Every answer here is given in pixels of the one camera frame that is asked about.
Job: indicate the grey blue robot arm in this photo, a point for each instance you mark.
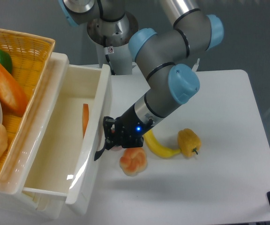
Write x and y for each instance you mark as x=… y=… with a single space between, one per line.
x=173 y=85

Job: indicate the red bell pepper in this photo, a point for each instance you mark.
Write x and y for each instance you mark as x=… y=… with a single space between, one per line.
x=116 y=148

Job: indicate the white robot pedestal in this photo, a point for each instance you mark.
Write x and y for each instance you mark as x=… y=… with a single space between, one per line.
x=114 y=30

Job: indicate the green pepper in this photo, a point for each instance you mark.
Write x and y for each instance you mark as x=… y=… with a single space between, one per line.
x=6 y=61

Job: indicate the white drawer cabinet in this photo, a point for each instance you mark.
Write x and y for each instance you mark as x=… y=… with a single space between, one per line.
x=13 y=195

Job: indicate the yellow woven basket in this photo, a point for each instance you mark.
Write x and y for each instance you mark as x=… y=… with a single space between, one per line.
x=30 y=54

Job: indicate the yellow banana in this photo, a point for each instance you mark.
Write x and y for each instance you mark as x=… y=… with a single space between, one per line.
x=157 y=148

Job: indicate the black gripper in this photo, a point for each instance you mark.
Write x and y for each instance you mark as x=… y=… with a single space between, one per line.
x=126 y=131

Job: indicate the round knotted bread roll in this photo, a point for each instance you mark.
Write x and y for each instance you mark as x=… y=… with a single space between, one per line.
x=133 y=161

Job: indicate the orange baguette bread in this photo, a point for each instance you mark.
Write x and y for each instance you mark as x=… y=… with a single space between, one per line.
x=12 y=94

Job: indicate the yellow bell pepper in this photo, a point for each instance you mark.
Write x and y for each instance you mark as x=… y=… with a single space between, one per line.
x=189 y=142

